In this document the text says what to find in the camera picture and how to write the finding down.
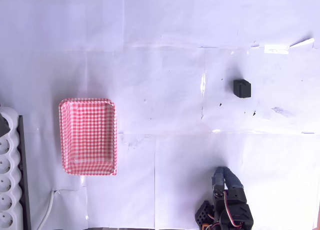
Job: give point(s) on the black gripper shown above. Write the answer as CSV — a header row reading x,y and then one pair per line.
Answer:
x,y
227,179

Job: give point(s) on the white power strip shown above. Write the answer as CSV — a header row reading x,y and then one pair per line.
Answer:
x,y
7,170

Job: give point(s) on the red checkered paper tray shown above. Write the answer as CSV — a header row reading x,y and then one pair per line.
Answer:
x,y
87,139

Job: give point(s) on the shiny clear tape piece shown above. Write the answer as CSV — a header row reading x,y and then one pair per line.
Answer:
x,y
276,49

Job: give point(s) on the white stick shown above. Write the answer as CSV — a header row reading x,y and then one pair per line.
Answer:
x,y
301,43

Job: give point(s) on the black servo block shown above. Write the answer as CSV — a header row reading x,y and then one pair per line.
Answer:
x,y
242,89

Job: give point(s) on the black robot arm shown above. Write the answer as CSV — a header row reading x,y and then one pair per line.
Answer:
x,y
203,213

